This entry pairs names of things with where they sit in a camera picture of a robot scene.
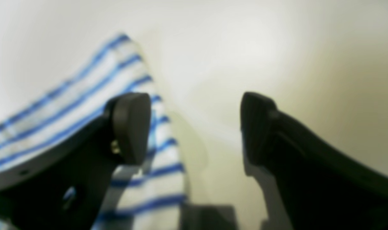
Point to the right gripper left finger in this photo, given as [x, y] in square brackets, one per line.
[64, 187]

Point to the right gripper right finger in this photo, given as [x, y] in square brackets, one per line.
[320, 187]

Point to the blue white striped T-shirt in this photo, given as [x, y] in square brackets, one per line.
[149, 196]

